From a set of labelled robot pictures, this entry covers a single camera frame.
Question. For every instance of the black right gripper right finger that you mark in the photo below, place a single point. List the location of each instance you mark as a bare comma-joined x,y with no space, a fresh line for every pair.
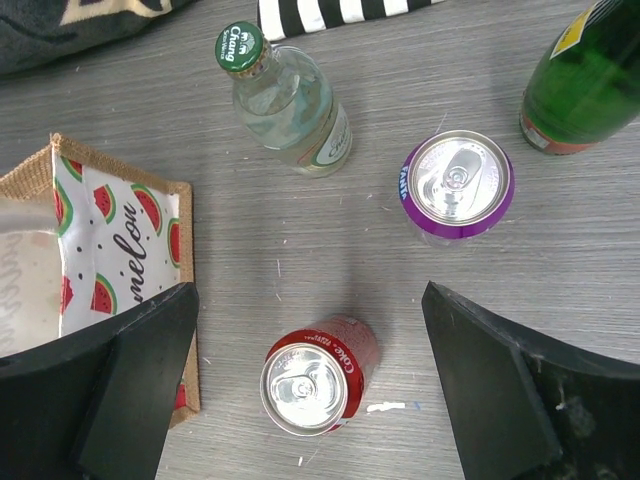
524,405

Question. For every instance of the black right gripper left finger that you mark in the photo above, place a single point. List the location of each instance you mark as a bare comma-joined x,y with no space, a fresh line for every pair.
97,403

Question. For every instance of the burlap watermelon canvas bag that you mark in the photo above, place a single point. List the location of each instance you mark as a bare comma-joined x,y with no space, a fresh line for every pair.
86,237

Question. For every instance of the purple Fanta can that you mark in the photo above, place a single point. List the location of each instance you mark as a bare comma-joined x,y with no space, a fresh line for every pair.
454,186

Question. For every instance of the green Perrier glass bottle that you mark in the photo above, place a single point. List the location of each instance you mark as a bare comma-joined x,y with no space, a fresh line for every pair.
585,88

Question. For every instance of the clear glass Chang bottle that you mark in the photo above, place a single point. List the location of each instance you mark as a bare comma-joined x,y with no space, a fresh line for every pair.
285,101

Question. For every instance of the red Coke can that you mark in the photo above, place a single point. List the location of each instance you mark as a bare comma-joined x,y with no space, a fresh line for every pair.
314,378

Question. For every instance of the black floral plush blanket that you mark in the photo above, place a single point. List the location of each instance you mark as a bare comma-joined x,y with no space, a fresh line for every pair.
38,32

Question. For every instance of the black white striped cloth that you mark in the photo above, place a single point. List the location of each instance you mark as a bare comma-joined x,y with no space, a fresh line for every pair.
281,19

